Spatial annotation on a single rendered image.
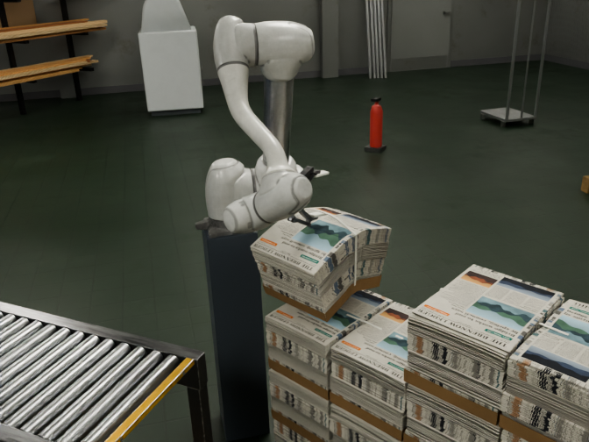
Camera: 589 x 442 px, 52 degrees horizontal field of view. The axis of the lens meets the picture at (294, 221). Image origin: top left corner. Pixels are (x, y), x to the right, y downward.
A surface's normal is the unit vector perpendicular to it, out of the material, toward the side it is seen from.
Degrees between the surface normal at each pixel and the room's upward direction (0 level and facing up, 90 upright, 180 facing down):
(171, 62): 90
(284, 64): 117
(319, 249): 18
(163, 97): 90
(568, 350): 1
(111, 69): 90
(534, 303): 1
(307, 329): 1
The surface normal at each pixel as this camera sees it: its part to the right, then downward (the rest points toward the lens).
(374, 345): -0.04, -0.92
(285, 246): -0.21, -0.75
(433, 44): 0.25, 0.37
